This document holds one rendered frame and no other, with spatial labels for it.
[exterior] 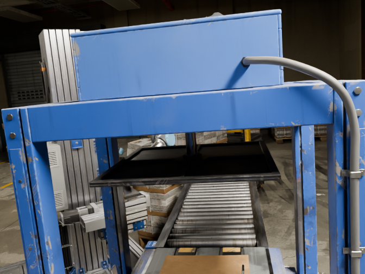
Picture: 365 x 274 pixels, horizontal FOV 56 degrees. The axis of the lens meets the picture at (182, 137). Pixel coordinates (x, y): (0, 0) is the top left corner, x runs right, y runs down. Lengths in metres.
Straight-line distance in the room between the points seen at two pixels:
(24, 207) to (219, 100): 0.63
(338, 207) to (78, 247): 2.20
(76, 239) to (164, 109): 2.06
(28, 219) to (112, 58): 0.52
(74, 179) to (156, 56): 1.82
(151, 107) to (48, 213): 0.45
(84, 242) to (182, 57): 2.08
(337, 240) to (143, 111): 0.59
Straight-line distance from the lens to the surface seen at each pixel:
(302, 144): 1.52
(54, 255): 1.16
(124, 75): 1.03
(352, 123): 0.89
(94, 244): 2.86
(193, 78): 0.99
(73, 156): 2.65
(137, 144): 3.25
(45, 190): 1.09
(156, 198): 3.30
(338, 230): 0.98
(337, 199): 0.95
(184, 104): 0.88
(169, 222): 2.05
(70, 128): 0.98
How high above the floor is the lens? 1.57
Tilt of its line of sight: 8 degrees down
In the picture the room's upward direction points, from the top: 5 degrees counter-clockwise
